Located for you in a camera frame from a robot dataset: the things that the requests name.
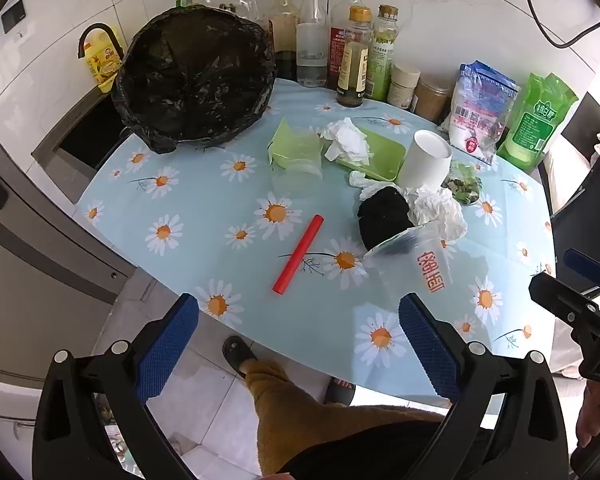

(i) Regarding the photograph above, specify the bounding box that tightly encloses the clear plastic cup red print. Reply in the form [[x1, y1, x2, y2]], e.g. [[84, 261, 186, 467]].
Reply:
[[362, 222, 453, 306]]

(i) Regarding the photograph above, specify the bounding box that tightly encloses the kitchen sink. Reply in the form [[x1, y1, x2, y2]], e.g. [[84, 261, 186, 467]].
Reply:
[[32, 87, 133, 181]]

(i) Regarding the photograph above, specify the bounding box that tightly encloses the black bag lined bin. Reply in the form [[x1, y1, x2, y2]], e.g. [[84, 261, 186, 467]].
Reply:
[[112, 4, 276, 154]]

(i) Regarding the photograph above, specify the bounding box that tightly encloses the green refill pouch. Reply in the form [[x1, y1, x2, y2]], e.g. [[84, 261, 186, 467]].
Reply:
[[497, 72, 579, 171]]

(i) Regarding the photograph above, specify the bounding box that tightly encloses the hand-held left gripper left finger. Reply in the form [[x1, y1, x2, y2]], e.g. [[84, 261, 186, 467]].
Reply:
[[32, 292, 201, 480]]

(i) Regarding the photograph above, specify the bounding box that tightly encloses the green plastic tray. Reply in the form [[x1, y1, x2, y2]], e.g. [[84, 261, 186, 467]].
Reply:
[[325, 119, 412, 182]]

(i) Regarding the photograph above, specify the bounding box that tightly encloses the pale liquid glass bottle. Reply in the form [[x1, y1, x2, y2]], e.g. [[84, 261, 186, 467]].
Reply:
[[336, 6, 373, 108]]

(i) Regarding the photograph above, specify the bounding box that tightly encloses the yellow oil bottle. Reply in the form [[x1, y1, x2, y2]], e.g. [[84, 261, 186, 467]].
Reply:
[[85, 42, 124, 93]]

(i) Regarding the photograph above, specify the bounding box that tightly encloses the black cloth ball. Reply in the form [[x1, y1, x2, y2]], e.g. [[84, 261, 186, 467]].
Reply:
[[356, 186, 416, 252]]

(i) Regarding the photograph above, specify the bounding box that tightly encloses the green label bottle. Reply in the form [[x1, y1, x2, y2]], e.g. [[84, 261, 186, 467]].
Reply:
[[365, 4, 400, 102]]

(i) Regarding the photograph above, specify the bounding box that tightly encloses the black cable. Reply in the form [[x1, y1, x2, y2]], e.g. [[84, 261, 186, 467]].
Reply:
[[524, 0, 600, 50]]

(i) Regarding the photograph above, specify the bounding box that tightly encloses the daisy print tablecloth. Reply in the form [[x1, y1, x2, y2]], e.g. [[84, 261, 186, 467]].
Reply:
[[75, 77, 558, 403]]

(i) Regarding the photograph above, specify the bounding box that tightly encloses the clear bottle yellow cap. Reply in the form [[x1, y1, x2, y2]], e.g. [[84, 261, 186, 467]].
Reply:
[[296, 0, 330, 88]]

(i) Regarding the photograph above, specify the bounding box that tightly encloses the white sugar bag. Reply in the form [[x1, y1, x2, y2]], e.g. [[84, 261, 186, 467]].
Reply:
[[440, 61, 521, 163]]

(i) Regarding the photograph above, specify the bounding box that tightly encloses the white paper cup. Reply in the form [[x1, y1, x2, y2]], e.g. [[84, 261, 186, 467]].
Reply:
[[396, 129, 453, 191]]

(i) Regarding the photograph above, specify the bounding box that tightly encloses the dark sauce bottle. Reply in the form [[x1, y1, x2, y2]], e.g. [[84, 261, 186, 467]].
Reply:
[[269, 0, 301, 81]]

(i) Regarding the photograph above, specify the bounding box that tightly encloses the black slipper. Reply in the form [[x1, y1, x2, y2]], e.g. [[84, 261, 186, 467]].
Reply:
[[324, 377, 356, 406], [222, 336, 258, 378]]

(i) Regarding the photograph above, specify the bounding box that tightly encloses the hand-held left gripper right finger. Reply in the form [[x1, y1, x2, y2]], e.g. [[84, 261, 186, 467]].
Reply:
[[397, 292, 571, 480]]

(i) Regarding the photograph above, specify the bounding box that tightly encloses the person's yellow trouser leg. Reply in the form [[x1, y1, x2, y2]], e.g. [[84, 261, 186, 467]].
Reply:
[[242, 360, 446, 478]]

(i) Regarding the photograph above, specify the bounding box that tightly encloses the small clear plastic cup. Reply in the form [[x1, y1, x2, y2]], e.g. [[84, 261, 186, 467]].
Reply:
[[270, 157, 325, 198]]

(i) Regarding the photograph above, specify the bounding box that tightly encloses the grey cabinet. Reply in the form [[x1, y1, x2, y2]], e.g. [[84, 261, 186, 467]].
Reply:
[[0, 120, 136, 381]]

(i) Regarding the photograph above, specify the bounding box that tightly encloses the bag of green vegetables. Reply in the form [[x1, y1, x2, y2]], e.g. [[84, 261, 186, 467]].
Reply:
[[442, 160, 483, 206]]

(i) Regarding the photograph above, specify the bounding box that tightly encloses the person's right hand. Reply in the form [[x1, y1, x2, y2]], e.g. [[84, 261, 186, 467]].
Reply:
[[575, 382, 600, 448]]

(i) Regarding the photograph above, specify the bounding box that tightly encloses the black faucet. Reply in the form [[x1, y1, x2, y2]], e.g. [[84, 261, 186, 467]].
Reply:
[[77, 23, 127, 61]]

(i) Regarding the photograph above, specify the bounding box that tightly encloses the clear jar brown powder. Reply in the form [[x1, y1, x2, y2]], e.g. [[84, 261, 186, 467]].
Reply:
[[412, 74, 453, 123]]

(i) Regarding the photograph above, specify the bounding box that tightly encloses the red label glass bottle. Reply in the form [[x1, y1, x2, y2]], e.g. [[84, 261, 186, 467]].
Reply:
[[328, 0, 366, 91]]

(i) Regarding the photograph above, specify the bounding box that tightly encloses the red straw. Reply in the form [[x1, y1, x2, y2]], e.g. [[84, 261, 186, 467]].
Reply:
[[272, 214, 326, 295]]

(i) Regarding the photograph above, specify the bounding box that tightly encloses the wall switch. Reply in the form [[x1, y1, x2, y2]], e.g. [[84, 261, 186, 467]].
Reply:
[[1, 0, 28, 31]]

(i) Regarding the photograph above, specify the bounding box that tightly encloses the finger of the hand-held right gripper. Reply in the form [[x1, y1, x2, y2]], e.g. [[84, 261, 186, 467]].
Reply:
[[528, 272, 600, 332], [562, 248, 600, 287]]

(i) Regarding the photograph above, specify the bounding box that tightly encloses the white tissue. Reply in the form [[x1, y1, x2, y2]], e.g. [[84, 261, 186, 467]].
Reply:
[[320, 117, 372, 166], [349, 170, 468, 241]]

